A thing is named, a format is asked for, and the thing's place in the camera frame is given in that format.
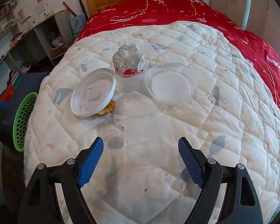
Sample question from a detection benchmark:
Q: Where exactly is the clear round plastic lid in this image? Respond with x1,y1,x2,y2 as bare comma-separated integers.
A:
144,62,196,106

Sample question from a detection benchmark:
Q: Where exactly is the white quilted blanket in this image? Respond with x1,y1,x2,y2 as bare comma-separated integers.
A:
24,21,280,223

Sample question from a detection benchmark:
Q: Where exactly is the red patterned bedspread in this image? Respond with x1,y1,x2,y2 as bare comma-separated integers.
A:
76,0,280,119

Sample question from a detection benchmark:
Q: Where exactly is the crumpled foil ball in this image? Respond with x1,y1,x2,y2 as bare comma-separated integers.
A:
112,43,146,74

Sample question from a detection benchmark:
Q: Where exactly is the blue paper bag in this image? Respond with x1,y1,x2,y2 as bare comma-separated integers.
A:
69,14,86,36

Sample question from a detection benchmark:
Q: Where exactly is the golden pastry piece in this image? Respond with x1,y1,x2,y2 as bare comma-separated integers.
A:
97,100,115,116

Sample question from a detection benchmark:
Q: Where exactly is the green plastic trash basket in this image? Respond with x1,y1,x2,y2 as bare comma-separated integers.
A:
13,92,38,153

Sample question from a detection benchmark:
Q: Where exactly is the white wall shelf unit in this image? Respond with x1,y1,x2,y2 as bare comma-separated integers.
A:
0,10,74,94

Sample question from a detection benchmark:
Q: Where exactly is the red plastic crate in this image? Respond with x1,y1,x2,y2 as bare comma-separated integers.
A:
0,84,15,103

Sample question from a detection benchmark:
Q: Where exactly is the blue upholstered chair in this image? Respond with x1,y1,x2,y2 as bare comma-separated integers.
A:
0,72,49,131

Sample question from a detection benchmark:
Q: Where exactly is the clear plastic cup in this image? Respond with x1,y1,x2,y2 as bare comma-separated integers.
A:
111,63,147,92

